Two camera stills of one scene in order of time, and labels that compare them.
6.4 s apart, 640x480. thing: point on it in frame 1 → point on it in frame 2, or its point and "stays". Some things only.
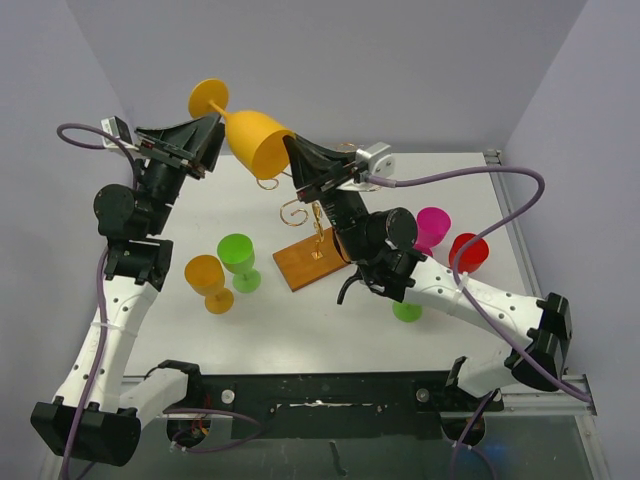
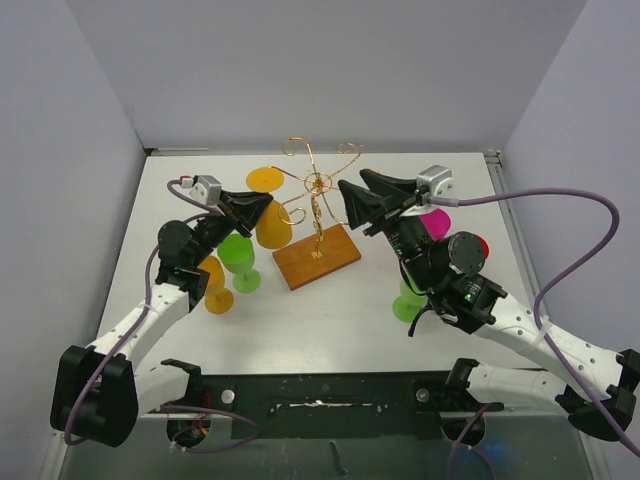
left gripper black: x=183 y=141 → x=245 y=210
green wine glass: x=236 y=252 stays
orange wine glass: x=258 y=139 → x=273 y=229
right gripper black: x=324 y=177 → x=364 y=204
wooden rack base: x=308 y=261 stays
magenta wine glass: x=432 y=226 stays
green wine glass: x=407 y=312 stays
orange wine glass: x=205 y=274 stays
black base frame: x=337 y=405 stays
